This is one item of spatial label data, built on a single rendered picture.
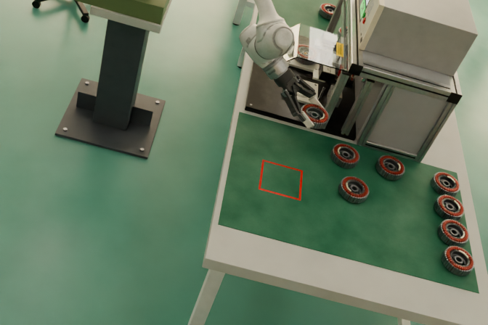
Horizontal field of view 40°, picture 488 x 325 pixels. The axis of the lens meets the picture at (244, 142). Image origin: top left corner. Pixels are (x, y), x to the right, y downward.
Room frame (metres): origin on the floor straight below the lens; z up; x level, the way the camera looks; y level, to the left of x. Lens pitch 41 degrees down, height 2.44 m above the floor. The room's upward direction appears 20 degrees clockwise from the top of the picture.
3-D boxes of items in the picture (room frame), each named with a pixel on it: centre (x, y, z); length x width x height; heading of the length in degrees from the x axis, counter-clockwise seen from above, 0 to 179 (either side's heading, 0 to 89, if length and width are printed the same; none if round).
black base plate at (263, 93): (2.48, -0.15, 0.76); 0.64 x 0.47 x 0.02; 7
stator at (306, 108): (2.04, -0.22, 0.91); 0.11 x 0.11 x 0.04
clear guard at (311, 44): (2.28, -0.17, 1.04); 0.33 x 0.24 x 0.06; 97
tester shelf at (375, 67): (2.51, -0.46, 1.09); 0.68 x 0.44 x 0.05; 7
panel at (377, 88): (2.51, -0.39, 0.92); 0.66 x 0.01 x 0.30; 7
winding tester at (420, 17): (2.50, -0.46, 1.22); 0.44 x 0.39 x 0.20; 7
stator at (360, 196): (1.88, -0.45, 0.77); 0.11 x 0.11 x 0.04
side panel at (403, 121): (2.20, -0.57, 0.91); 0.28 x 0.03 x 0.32; 97
